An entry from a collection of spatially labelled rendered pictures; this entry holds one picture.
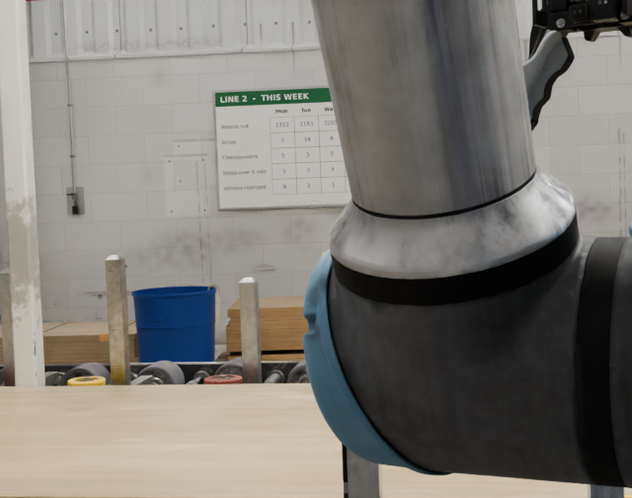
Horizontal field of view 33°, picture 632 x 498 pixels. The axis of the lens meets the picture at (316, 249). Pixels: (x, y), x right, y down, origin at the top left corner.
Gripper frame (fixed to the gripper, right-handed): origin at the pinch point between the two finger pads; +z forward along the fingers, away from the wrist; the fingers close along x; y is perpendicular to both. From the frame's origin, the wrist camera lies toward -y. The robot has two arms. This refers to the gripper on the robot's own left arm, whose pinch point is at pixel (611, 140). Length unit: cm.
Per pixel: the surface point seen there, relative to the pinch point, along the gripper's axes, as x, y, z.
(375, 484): -32, -16, 35
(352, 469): -34, -15, 34
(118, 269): -138, -87, 18
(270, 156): -454, -589, -27
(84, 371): -175, -112, 47
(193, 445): -80, -42, 42
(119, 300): -138, -87, 25
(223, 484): -62, -27, 42
